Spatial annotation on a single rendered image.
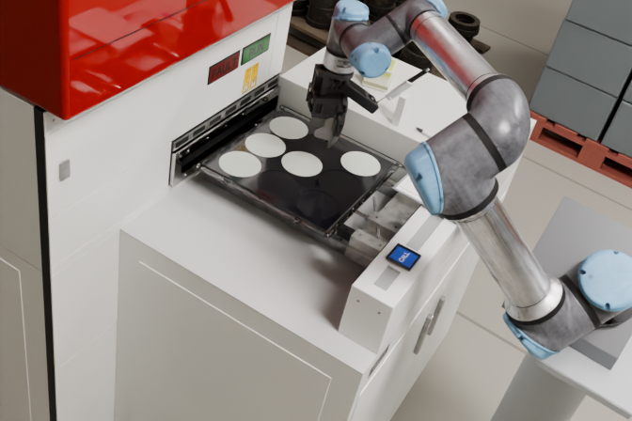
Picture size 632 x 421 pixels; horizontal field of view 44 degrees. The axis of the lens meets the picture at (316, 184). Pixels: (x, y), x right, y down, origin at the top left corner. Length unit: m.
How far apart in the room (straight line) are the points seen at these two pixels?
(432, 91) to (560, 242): 0.63
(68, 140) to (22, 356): 0.65
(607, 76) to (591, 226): 2.11
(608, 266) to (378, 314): 0.44
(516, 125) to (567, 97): 2.64
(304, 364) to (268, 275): 0.21
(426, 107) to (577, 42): 1.82
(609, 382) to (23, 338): 1.28
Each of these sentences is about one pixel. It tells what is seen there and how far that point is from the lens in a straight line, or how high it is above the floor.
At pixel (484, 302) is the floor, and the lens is 3.04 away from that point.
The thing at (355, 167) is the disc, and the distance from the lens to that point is 1.92.
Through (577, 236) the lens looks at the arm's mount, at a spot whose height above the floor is 1.00.
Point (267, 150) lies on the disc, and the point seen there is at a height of 0.90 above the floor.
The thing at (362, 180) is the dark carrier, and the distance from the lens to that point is 1.88.
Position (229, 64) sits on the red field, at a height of 1.10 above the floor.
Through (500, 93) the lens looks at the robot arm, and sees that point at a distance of 1.34.
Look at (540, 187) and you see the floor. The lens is 3.76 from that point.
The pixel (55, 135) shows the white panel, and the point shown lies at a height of 1.16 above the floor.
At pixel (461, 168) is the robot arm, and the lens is 1.29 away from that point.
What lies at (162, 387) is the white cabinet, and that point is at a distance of 2.02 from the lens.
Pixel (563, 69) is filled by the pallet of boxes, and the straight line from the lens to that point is 3.90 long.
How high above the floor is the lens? 2.01
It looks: 37 degrees down
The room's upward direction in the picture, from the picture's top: 13 degrees clockwise
